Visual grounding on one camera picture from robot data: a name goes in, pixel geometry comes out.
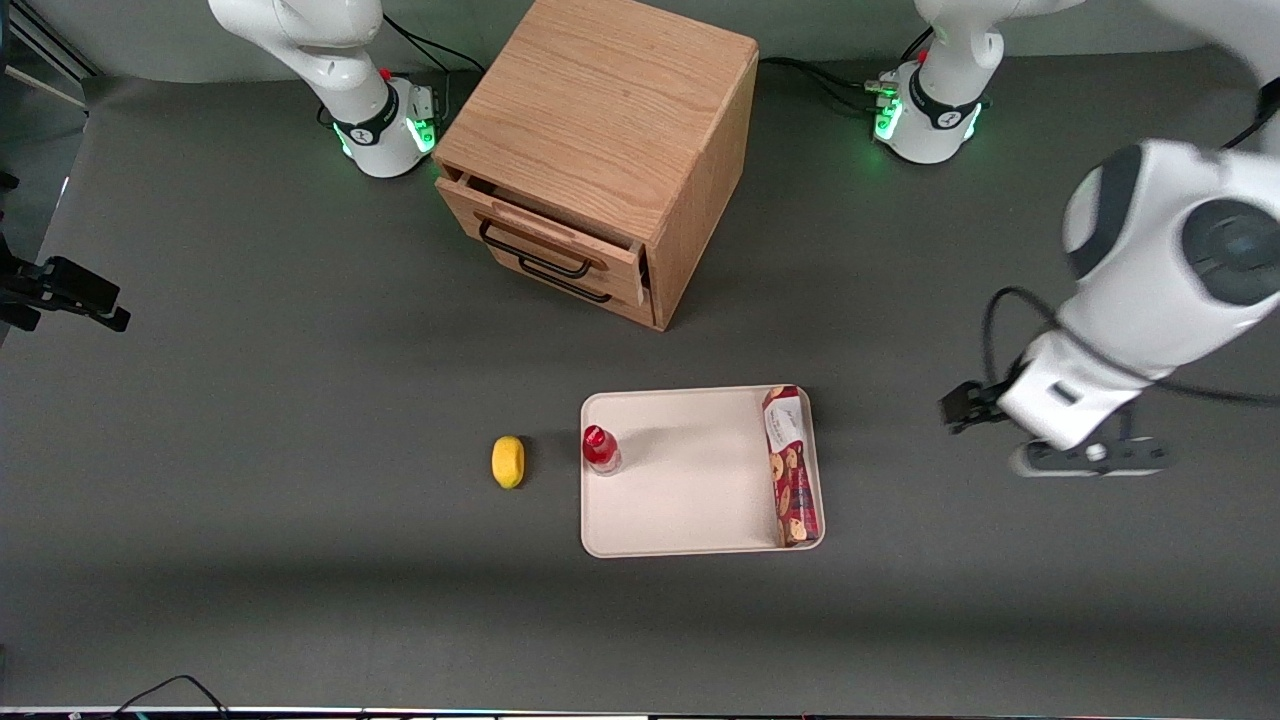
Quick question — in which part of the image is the red cookie box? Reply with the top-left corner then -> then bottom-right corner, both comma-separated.
762,385 -> 821,548

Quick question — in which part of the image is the white rectangular tray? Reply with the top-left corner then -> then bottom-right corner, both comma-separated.
580,385 -> 826,558

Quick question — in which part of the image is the plain wooden drawer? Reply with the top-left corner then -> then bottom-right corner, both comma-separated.
486,245 -> 657,330

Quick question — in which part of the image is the red-capped small bottle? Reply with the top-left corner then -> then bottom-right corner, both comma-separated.
582,424 -> 623,478

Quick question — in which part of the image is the wooden drawer cabinet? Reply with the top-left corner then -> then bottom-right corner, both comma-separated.
432,0 -> 759,332

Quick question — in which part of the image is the yellow lemon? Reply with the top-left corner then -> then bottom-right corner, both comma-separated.
491,435 -> 527,491

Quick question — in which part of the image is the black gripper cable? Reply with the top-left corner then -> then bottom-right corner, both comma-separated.
981,287 -> 1280,409

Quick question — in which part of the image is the black left arm base cable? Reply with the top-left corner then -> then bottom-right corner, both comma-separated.
758,28 -> 933,113

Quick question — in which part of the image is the black arm base cable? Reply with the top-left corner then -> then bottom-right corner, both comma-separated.
758,28 -> 933,113
382,12 -> 485,76

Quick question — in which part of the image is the black metal drawer handle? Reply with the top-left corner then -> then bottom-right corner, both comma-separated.
478,219 -> 593,280
518,254 -> 613,305

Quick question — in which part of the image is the black right arm base cable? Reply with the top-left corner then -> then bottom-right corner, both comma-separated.
382,12 -> 485,76

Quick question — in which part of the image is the thin black table-edge cable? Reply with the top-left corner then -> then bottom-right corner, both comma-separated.
112,675 -> 233,718

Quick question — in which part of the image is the black clamp mount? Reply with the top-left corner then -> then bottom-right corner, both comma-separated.
0,172 -> 132,334

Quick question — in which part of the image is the dark metal frame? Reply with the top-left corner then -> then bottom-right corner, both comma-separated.
0,0 -> 103,113

